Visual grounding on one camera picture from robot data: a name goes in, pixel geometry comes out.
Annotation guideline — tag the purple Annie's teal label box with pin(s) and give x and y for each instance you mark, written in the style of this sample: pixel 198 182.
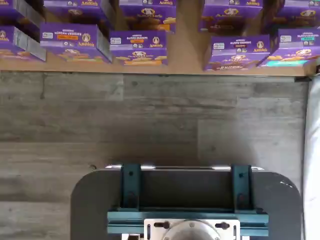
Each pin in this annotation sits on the purple Annie's teal label box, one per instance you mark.
pixel 295 47

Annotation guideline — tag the teal cross beam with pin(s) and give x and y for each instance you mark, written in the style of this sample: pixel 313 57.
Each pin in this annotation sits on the teal cross beam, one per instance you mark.
pixel 125 220

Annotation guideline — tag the purple Annie's snack box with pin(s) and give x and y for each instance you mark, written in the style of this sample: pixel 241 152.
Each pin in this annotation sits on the purple Annie's snack box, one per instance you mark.
pixel 147 17
pixel 12 12
pixel 75 12
pixel 15 45
pixel 297 17

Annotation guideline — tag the grey rounded base table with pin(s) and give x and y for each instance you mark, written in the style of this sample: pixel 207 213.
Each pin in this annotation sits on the grey rounded base table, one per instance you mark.
pixel 87 212

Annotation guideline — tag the purple Annie's bunny grahams box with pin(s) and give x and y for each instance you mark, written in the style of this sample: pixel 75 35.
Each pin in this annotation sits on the purple Annie's bunny grahams box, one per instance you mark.
pixel 138 47

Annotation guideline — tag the purple Annie's hidden veggies box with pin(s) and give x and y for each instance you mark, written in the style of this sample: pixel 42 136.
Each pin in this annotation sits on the purple Annie's hidden veggies box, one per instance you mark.
pixel 72 42

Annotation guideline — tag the white mounting plate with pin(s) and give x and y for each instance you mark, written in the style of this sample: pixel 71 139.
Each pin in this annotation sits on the white mounting plate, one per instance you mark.
pixel 152 232

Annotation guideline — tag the teal metal bracket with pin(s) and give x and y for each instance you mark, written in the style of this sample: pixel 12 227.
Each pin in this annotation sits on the teal metal bracket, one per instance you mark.
pixel 130 185
pixel 241 185

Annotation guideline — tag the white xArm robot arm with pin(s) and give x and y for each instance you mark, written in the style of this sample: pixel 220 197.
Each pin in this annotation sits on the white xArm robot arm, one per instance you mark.
pixel 192 232

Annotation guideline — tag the purple Annie's chocolate grahams box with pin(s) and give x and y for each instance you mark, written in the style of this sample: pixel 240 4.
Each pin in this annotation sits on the purple Annie's chocolate grahams box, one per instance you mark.
pixel 237 55
pixel 230 17

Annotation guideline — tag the white fabric backdrop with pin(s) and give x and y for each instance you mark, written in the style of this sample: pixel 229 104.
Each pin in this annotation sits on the white fabric backdrop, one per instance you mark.
pixel 313 150

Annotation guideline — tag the chrome bar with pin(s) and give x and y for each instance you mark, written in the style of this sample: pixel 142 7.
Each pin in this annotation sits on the chrome bar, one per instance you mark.
pixel 187 167

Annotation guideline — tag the wooden shelf board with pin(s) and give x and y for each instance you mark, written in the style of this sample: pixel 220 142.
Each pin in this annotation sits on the wooden shelf board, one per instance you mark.
pixel 150 70

